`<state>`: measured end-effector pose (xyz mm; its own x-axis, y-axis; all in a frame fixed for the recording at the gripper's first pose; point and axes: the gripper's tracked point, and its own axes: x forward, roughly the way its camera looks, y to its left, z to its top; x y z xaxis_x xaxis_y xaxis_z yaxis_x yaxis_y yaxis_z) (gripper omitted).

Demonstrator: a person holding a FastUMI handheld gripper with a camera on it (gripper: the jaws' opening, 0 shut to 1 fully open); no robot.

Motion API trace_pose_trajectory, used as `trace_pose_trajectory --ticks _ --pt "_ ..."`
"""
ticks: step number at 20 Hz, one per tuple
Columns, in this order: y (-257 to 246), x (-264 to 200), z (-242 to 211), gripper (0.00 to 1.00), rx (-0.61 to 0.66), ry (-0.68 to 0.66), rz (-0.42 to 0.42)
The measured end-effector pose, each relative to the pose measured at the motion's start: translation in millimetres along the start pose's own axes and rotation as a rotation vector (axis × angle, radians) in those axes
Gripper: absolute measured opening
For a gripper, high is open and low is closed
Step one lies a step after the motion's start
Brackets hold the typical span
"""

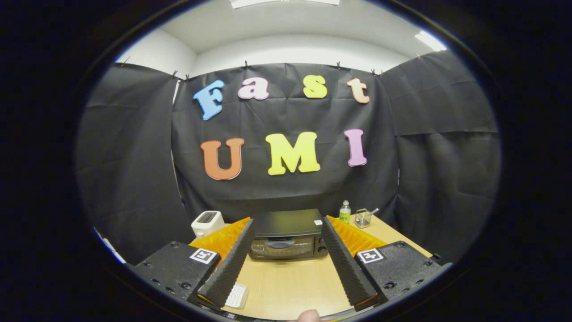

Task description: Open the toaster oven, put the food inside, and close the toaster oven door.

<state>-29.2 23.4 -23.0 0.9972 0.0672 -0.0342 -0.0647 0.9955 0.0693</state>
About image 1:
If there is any black toaster oven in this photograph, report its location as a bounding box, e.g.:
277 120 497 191
248 208 330 261

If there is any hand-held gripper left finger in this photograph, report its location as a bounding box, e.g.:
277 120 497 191
134 218 256 309

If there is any small ceiling light panel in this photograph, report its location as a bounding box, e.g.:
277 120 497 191
415 30 447 52

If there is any white rectangular tray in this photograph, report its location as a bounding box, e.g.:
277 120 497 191
223 283 249 310

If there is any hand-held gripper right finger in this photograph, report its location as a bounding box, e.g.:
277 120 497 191
321 216 452 312

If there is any clear wire basket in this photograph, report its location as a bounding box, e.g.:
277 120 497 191
354 208 379 229

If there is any white pop-up toaster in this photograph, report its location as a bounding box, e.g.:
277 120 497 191
191 210 225 238

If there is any long ceiling light panel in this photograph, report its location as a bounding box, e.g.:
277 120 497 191
230 0 340 9

